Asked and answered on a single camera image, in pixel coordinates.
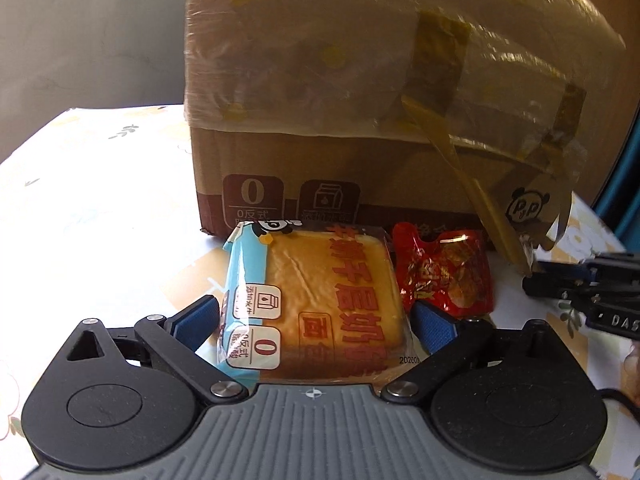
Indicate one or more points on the blue packaged bread cake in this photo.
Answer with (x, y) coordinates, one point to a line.
(312, 302)

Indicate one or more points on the red snack packet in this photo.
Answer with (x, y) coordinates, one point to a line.
(451, 272)

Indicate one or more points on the floral checkered tablecloth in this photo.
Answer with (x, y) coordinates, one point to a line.
(99, 218)

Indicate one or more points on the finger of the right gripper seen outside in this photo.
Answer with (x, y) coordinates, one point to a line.
(571, 282)

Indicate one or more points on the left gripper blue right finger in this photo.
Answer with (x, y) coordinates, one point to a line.
(449, 343)

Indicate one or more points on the blue curtain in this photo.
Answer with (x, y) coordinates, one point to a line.
(617, 204)

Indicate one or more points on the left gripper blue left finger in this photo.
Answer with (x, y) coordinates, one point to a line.
(172, 344)

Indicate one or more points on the cardboard box with plastic liner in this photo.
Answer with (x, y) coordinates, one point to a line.
(443, 113)

